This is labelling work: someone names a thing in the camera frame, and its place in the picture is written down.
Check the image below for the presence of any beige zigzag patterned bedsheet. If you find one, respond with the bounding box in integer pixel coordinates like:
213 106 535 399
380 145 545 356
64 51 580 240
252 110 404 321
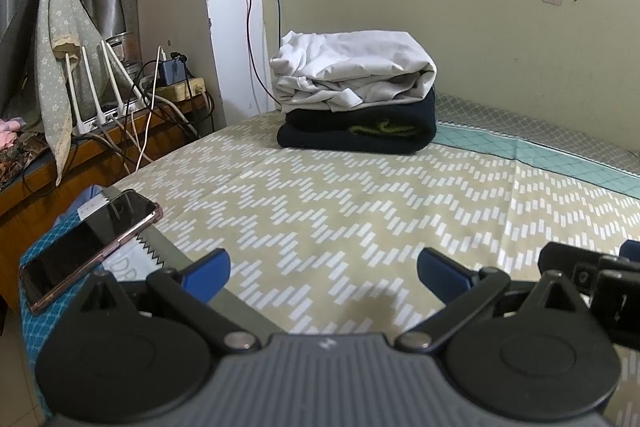
107 109 640 338

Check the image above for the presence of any smartphone with pink case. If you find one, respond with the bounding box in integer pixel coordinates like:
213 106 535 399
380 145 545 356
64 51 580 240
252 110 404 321
19 189 163 315

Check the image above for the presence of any white garment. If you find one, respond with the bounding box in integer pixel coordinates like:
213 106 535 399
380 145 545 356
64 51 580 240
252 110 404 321
270 29 437 114

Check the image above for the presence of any teal checked blanket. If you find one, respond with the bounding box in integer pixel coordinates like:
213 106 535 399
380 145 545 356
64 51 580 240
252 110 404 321
434 121 640 198

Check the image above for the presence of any black desk cable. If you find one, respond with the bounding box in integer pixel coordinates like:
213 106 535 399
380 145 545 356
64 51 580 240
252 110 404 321
20 52 217 198

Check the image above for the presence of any grey patterned mattress cover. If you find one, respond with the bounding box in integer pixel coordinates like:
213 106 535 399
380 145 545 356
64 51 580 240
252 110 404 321
165 93 640 335

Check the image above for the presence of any beige power strip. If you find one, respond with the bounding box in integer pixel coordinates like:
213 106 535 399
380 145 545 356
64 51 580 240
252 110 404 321
149 77 207 101

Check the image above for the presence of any white router with antennas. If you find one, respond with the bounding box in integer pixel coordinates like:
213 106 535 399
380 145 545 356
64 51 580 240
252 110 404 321
62 39 151 134

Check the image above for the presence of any white cable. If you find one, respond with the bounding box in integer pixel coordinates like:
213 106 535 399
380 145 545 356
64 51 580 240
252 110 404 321
119 46 202 170

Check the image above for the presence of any wooden desk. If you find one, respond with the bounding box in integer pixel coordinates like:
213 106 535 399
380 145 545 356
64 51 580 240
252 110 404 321
0 94 221 308

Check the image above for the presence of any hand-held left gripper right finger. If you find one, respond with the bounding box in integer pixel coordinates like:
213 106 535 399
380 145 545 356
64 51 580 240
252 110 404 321
400 247 593 354

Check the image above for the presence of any grey floral cloth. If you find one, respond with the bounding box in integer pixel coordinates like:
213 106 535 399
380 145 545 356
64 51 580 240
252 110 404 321
34 0 104 186

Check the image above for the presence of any dark grey cloth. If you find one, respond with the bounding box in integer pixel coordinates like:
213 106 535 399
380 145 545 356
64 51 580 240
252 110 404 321
0 0 52 124

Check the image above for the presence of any black garment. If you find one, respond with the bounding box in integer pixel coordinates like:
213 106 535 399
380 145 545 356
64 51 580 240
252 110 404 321
276 119 437 154
285 87 435 130

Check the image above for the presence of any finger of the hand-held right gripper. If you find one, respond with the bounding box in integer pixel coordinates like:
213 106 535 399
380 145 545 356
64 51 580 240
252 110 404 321
590 273 640 349
537 239 640 295

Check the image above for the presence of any pink cloth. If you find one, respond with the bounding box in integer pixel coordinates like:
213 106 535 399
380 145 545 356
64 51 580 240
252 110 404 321
0 117 27 148

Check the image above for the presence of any glass jar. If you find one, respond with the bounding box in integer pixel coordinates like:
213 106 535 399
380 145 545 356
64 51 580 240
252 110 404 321
105 32 144 76

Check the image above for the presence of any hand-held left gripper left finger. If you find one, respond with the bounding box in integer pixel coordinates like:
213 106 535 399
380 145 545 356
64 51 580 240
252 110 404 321
75 248 261 354

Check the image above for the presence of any blue charger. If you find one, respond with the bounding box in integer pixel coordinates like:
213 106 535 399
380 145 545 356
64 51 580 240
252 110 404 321
159 58 189 86

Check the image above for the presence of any white paper sheet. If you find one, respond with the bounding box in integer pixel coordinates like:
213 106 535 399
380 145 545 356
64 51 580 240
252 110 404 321
75 191 167 284

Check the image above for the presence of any dark patterned cloth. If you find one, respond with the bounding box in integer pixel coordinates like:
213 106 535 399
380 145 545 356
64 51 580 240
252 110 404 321
0 134 52 194

